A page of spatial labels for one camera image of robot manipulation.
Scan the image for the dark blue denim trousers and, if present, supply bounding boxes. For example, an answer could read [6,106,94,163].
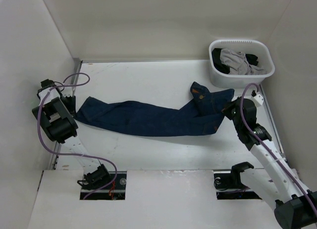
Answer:
[74,82,235,137]

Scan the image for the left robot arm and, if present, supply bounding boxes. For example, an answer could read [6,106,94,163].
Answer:
[32,79,113,190]

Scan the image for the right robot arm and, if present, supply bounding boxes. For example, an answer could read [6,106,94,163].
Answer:
[222,97,317,229]

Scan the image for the white plastic laundry basket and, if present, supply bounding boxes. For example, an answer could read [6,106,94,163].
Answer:
[209,39,275,89]

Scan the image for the black garment in basket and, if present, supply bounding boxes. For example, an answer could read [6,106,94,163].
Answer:
[212,48,260,74]

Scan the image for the grey garment in basket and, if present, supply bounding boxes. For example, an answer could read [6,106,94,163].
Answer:
[219,48,267,75]

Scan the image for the left aluminium table rail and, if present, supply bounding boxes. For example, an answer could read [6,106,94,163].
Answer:
[48,57,83,170]

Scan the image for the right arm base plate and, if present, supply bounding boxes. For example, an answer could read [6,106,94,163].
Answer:
[213,171,261,200]

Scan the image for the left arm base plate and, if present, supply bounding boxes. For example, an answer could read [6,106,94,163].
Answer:
[86,171,127,201]

